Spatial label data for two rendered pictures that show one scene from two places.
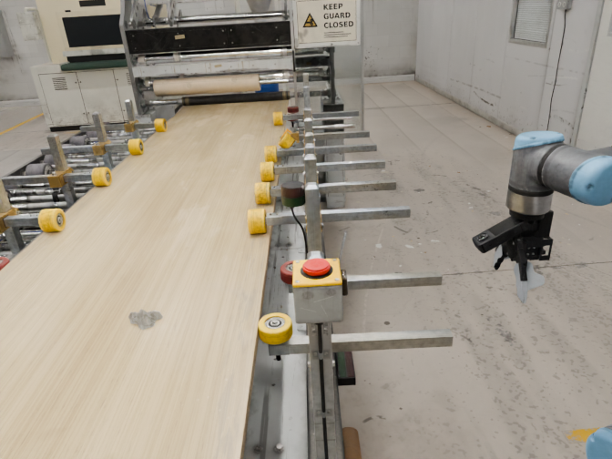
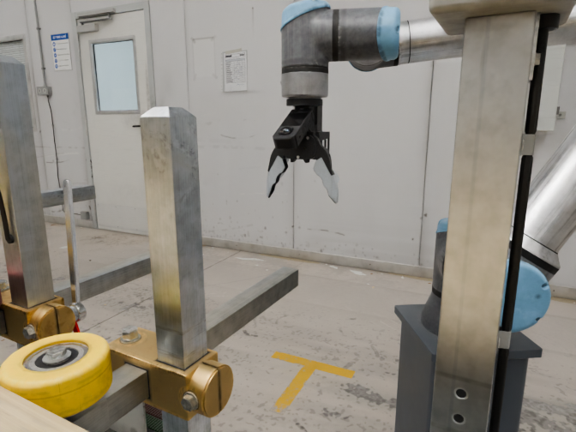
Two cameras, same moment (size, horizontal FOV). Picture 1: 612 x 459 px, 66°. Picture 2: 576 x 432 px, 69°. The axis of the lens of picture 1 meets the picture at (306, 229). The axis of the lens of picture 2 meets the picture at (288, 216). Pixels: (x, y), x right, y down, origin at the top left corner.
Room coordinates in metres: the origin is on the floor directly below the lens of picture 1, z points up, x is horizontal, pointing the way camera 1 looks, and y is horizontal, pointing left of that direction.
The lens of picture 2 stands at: (0.58, 0.27, 1.09)
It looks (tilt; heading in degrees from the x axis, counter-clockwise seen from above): 13 degrees down; 297
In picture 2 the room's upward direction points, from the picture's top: straight up
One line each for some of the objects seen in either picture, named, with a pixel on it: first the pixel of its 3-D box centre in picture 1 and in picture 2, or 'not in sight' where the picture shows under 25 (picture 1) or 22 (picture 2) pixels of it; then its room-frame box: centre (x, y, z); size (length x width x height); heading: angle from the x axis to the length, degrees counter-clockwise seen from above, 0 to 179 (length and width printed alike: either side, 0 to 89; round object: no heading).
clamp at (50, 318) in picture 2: not in sight; (23, 315); (1.12, -0.02, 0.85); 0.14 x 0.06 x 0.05; 179
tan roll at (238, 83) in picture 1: (234, 83); not in sight; (3.72, 0.48, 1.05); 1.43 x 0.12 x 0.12; 89
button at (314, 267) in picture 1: (316, 269); not in sight; (0.59, -0.01, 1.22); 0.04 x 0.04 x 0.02
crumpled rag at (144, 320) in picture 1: (144, 314); not in sight; (0.95, 0.40, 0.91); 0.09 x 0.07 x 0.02; 56
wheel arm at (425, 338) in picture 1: (360, 342); (211, 331); (0.89, -0.11, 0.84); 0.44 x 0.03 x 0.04; 89
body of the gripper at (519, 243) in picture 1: (526, 233); (305, 130); (0.94, -0.50, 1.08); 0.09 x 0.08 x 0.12; 91
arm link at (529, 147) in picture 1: (535, 161); (306, 39); (0.93, -0.49, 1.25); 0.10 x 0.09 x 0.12; 19
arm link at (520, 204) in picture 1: (527, 198); (303, 87); (0.94, -0.49, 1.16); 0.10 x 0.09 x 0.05; 1
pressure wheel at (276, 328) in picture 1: (276, 340); (63, 411); (0.89, 0.09, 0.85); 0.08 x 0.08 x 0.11
